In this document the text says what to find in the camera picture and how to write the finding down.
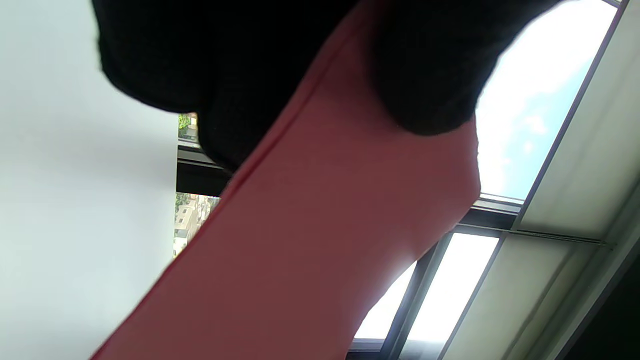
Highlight person's left hand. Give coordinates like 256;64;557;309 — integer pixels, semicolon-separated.
91;0;561;173

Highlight stack of pink paper sheets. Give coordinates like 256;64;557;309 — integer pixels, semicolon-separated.
90;0;482;360

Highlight dark window frame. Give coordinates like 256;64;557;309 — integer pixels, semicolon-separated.
175;0;640;360

